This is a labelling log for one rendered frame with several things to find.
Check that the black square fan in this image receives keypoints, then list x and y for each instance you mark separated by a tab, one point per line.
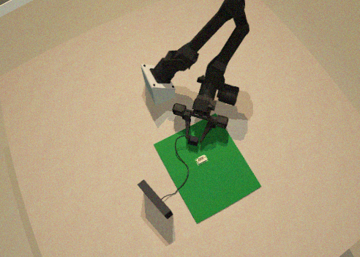
155	199

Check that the black cable with plug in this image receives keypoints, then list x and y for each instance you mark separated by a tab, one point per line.
192	140

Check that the green circuit board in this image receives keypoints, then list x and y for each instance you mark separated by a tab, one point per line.
218	173

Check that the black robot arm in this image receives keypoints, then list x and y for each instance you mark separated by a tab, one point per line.
187	55

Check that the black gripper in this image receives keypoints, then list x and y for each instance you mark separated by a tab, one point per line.
181	110

